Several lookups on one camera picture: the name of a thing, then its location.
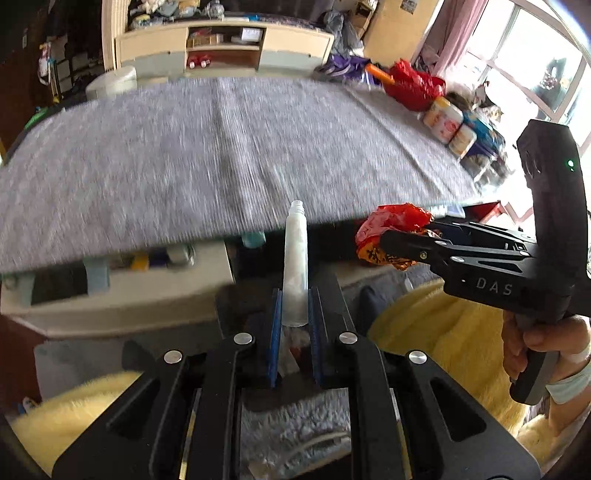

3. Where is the pink curtain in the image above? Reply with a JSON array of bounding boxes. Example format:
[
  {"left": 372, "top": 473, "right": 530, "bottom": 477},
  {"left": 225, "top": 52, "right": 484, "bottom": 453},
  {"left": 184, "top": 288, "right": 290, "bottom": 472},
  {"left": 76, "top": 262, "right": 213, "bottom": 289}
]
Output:
[{"left": 418, "top": 0, "right": 490, "bottom": 79}]

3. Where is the blue box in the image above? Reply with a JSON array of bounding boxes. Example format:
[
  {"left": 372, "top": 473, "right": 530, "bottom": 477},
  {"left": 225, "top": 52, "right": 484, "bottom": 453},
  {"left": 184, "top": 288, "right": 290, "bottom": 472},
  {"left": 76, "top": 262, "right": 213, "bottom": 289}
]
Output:
[{"left": 464, "top": 111, "right": 506, "bottom": 160}]

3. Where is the small white jar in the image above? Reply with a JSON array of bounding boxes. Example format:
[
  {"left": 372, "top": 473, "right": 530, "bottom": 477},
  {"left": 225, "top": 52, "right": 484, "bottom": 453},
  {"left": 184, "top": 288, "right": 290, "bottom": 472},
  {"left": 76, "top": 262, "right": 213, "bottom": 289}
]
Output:
[{"left": 448, "top": 124, "right": 477, "bottom": 158}]

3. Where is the tan wooden door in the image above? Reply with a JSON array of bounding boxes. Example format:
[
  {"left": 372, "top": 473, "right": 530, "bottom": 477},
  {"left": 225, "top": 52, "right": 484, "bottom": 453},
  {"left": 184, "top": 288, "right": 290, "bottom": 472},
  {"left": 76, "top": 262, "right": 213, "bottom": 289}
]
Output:
[{"left": 362, "top": 0, "right": 439, "bottom": 65}]

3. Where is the white plastic tube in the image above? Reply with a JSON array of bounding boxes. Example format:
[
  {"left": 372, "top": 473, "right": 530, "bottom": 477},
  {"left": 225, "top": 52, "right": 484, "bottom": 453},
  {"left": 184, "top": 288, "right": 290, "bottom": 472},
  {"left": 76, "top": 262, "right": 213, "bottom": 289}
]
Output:
[{"left": 283, "top": 200, "right": 309, "bottom": 328}]

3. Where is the grey trash bin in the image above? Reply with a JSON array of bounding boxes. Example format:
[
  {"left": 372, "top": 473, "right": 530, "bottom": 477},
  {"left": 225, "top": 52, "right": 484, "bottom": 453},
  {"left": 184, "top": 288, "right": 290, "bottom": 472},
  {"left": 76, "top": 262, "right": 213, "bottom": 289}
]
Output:
[{"left": 216, "top": 270, "right": 370, "bottom": 402}]

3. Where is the cream media cabinet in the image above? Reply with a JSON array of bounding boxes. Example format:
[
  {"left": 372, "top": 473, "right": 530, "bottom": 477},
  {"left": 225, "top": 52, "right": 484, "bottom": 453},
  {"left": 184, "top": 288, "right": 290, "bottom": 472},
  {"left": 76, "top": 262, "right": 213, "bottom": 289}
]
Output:
[{"left": 115, "top": 18, "right": 335, "bottom": 77}]

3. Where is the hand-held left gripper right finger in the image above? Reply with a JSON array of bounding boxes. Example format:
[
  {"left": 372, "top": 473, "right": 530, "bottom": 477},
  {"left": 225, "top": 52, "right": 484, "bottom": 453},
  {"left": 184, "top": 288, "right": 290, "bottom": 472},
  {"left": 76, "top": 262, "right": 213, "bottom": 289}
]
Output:
[{"left": 308, "top": 287, "right": 541, "bottom": 480}]

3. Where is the white round appliance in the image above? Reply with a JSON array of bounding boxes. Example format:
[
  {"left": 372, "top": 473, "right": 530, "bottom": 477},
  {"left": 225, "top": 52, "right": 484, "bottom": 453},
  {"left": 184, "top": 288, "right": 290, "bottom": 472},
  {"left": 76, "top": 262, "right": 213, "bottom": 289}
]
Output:
[{"left": 85, "top": 66, "right": 139, "bottom": 100}]

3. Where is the purple cloth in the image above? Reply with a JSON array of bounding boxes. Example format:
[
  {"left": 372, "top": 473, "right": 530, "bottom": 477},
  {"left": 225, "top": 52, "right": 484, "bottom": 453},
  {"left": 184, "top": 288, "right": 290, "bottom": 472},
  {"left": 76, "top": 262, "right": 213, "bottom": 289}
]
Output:
[{"left": 316, "top": 55, "right": 384, "bottom": 88}]

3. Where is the yellow fleece cloth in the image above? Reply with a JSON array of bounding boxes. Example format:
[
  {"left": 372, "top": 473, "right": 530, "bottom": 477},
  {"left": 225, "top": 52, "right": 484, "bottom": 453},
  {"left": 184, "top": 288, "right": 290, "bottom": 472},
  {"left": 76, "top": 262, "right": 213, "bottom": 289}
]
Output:
[{"left": 11, "top": 279, "right": 573, "bottom": 476}]

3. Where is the person's right forearm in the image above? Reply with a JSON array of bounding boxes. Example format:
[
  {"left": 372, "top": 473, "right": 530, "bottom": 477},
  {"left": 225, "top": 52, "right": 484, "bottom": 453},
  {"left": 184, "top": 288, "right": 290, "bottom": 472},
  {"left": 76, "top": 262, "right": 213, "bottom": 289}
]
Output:
[{"left": 545, "top": 344, "right": 591, "bottom": 432}]

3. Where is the person's right hand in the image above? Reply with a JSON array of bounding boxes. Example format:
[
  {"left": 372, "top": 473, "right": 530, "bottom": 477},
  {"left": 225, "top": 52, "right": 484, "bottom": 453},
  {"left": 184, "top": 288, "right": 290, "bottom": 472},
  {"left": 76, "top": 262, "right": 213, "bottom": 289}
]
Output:
[{"left": 502, "top": 316, "right": 589, "bottom": 383}]

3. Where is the grey felt table mat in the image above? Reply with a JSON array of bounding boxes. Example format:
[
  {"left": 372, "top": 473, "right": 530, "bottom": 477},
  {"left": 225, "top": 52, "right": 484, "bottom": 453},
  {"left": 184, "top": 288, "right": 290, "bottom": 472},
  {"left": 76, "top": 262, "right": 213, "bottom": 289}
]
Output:
[{"left": 0, "top": 76, "right": 478, "bottom": 273}]

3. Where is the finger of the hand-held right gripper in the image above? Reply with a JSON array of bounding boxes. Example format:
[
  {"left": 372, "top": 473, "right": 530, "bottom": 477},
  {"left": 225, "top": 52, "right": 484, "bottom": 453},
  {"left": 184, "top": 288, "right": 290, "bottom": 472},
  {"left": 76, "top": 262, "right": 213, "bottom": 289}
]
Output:
[
  {"left": 381, "top": 231, "right": 532, "bottom": 273},
  {"left": 429, "top": 222, "right": 536, "bottom": 247}
]

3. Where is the white crumpled tissue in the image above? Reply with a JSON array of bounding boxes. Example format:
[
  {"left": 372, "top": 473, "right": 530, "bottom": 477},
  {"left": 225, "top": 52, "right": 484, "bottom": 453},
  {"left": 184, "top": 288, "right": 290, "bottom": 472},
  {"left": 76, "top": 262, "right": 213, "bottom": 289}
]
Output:
[{"left": 281, "top": 328, "right": 311, "bottom": 372}]

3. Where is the glass window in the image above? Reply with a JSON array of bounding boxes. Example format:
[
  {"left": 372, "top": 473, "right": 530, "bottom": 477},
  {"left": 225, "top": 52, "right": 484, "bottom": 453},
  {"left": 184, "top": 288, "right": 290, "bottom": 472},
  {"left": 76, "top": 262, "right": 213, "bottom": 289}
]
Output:
[{"left": 462, "top": 0, "right": 591, "bottom": 139}]

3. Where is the orange plastic item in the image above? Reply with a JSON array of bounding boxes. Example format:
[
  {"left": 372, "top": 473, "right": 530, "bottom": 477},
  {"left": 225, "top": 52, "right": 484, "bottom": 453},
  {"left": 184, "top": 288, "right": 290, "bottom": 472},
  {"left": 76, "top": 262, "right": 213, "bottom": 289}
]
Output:
[{"left": 365, "top": 64, "right": 395, "bottom": 86}]

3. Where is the white cable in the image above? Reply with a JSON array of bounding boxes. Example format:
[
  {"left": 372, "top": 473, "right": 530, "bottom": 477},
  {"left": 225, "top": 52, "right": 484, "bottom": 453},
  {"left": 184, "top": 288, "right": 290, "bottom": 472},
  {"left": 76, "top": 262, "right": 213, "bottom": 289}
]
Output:
[{"left": 249, "top": 431, "right": 352, "bottom": 476}]

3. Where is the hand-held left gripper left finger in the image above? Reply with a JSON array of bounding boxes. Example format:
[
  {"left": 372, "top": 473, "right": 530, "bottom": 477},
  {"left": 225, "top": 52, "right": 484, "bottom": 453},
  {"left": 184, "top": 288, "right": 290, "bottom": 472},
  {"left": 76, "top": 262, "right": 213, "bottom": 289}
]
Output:
[{"left": 52, "top": 288, "right": 283, "bottom": 480}]

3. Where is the black shelf rack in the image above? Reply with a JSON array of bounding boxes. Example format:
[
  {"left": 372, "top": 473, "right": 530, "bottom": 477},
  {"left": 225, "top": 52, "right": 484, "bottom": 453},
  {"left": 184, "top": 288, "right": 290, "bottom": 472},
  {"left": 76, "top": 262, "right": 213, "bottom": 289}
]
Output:
[{"left": 39, "top": 37, "right": 102, "bottom": 93}]

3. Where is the white coffee table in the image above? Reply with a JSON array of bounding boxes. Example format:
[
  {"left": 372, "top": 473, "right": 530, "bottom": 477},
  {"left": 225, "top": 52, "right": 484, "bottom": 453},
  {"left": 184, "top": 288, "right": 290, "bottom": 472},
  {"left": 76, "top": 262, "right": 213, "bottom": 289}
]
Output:
[{"left": 0, "top": 198, "right": 513, "bottom": 340}]

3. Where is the red plastic bag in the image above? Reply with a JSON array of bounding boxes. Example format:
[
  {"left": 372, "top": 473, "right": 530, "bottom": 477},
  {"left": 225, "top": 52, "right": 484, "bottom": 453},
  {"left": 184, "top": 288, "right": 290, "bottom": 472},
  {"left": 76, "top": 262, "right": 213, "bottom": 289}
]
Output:
[{"left": 385, "top": 60, "right": 446, "bottom": 112}]

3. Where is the red gold foil wrapper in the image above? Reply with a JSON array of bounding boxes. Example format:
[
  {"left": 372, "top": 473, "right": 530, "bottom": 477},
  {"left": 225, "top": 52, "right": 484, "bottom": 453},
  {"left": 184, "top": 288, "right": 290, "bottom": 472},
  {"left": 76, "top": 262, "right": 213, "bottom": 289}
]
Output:
[{"left": 355, "top": 202, "right": 435, "bottom": 271}]

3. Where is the grey cloth bundle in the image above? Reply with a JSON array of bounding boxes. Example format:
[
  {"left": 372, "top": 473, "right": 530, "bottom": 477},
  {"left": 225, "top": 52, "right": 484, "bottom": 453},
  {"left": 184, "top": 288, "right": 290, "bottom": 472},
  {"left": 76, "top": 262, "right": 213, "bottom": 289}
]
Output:
[{"left": 323, "top": 10, "right": 365, "bottom": 58}]

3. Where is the large white jar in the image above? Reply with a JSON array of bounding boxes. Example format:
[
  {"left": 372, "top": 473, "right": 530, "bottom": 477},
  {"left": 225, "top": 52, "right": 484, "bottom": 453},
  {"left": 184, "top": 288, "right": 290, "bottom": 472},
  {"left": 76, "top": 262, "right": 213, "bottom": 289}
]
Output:
[{"left": 422, "top": 97, "right": 464, "bottom": 141}]

